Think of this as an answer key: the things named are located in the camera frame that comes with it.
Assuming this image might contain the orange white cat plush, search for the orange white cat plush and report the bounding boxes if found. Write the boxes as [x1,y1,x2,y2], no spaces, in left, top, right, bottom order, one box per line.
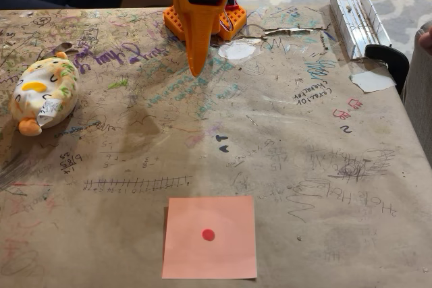
[9,51,81,137]

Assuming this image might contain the scribbled brown paper table cover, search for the scribbled brown paper table cover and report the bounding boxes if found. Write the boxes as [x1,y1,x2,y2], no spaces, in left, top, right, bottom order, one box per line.
[0,6,432,288]

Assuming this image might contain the large black clamp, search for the large black clamp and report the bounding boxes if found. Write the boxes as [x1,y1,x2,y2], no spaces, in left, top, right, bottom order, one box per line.
[364,44,410,95]

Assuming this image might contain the pink square sticky note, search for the pink square sticky note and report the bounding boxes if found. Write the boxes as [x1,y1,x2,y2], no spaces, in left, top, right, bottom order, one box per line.
[161,196,258,280]

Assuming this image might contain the person's bare foot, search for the person's bare foot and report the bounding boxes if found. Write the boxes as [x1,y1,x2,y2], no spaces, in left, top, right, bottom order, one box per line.
[417,27,432,55]

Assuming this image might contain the grey upholstered seat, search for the grey upholstered seat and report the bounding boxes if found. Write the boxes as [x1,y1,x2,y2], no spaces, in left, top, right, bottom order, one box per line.
[401,20,432,169]

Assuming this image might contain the white red base servo cable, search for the white red base servo cable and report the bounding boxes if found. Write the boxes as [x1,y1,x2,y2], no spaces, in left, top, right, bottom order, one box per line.
[218,13,234,33]

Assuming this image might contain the aluminium channel rail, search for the aluminium channel rail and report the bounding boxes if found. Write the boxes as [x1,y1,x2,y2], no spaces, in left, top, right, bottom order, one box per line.
[329,0,393,61]

